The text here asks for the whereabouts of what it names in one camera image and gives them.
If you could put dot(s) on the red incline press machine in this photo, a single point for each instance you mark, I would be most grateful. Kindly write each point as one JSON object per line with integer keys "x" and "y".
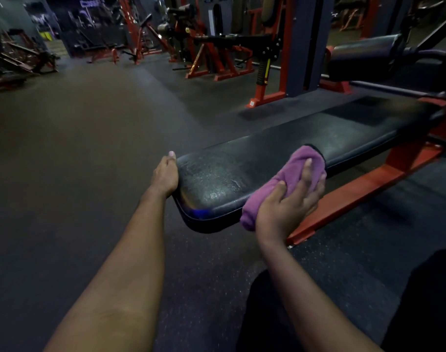
{"x": 137, "y": 32}

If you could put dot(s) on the person's right forearm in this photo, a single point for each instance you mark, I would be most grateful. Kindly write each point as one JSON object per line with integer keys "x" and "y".
{"x": 303, "y": 296}

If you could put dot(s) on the person's left hand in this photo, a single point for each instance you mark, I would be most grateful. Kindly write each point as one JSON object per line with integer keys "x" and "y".
{"x": 165, "y": 177}

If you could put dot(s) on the grey steel bar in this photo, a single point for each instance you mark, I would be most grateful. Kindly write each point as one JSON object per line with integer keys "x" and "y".
{"x": 388, "y": 89}

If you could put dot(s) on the person's leg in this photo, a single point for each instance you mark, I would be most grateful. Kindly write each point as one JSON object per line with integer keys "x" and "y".
{"x": 428, "y": 300}
{"x": 263, "y": 315}

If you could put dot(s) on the red black plate machine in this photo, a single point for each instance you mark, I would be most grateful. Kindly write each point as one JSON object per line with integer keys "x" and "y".
{"x": 17, "y": 56}

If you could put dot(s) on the person's left leg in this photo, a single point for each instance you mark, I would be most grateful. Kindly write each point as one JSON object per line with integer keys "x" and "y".
{"x": 263, "y": 315}

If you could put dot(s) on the black roller pad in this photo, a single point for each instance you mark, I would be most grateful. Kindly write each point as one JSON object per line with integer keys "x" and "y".
{"x": 362, "y": 56}

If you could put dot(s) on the person's right thumb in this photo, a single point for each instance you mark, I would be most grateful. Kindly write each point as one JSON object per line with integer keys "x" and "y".
{"x": 278, "y": 192}

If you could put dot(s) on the low red black bench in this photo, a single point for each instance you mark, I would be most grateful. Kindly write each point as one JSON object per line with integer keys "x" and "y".
{"x": 98, "y": 51}

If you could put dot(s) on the person's left thumb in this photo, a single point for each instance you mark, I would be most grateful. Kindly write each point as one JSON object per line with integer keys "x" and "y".
{"x": 172, "y": 161}

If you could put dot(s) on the purple microfibre cloth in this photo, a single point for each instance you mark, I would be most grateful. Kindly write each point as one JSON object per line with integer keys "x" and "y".
{"x": 281, "y": 174}

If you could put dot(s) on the black padded machine seat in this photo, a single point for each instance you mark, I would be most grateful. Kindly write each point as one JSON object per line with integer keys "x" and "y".
{"x": 432, "y": 69}

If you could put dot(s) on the red angled machine frame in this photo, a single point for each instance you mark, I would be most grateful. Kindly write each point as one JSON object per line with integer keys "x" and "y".
{"x": 215, "y": 64}

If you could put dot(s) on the person's right leg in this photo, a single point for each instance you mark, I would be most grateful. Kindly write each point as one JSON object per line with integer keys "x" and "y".
{"x": 428, "y": 300}

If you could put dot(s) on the person's left forearm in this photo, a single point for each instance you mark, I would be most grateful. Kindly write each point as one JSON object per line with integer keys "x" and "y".
{"x": 127, "y": 274}

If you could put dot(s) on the red steel bench frame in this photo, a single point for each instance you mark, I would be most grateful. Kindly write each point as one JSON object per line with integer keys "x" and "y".
{"x": 358, "y": 190}

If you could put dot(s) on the black padded bench top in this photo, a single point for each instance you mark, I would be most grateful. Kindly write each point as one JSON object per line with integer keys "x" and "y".
{"x": 267, "y": 157}

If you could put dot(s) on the red and grey machine column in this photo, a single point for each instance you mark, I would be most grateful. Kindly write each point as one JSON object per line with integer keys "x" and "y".
{"x": 303, "y": 43}

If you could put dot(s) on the person's right hand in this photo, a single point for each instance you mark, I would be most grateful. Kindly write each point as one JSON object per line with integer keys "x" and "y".
{"x": 281, "y": 216}

